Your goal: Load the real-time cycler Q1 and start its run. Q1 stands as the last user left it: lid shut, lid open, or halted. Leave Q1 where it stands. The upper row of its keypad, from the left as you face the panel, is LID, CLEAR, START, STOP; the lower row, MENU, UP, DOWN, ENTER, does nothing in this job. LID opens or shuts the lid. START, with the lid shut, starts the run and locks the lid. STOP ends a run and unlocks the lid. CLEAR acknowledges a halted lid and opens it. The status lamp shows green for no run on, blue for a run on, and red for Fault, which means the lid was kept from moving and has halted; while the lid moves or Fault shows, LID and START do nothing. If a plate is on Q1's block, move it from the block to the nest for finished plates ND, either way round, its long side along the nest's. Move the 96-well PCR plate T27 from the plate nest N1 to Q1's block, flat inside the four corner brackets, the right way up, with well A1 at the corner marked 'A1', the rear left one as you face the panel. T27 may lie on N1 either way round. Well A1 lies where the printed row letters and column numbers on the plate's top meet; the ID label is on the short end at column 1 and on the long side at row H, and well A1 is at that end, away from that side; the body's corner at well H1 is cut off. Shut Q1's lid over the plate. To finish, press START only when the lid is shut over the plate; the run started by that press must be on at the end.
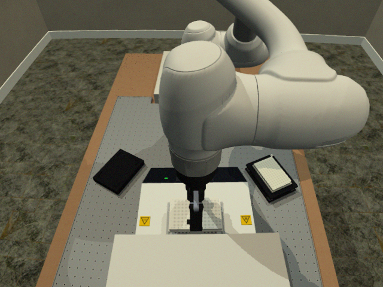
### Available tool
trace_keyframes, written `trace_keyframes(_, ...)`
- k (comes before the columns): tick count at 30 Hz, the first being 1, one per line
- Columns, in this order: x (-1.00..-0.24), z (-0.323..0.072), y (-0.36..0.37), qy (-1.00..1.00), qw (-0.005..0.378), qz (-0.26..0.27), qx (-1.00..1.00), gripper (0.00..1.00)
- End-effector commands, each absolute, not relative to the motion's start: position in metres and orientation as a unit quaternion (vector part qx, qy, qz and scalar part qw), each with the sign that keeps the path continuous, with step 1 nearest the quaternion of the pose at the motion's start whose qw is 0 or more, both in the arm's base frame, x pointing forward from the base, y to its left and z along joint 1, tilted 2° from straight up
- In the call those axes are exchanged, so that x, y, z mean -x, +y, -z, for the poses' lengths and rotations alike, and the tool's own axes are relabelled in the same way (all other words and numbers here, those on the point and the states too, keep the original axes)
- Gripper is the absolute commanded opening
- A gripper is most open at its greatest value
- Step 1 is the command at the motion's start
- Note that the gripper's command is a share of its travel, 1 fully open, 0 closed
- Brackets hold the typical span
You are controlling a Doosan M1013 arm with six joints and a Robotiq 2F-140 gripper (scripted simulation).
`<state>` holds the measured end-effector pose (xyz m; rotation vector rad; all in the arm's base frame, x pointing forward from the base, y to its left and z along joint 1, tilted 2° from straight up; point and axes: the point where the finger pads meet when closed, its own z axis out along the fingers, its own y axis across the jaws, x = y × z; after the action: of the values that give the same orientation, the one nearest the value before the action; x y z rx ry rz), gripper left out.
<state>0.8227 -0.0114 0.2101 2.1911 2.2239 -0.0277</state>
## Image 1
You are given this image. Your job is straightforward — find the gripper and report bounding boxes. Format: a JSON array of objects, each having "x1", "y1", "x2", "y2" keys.
[{"x1": 175, "y1": 170, "x2": 215, "y2": 234}]

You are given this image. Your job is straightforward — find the grey and dark blue benchtop lab instrument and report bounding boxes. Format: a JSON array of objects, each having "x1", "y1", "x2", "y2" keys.
[{"x1": 106, "y1": 167, "x2": 290, "y2": 287}]

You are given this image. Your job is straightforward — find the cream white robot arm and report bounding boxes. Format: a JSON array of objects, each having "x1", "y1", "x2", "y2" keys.
[{"x1": 159, "y1": 0, "x2": 370, "y2": 177}]

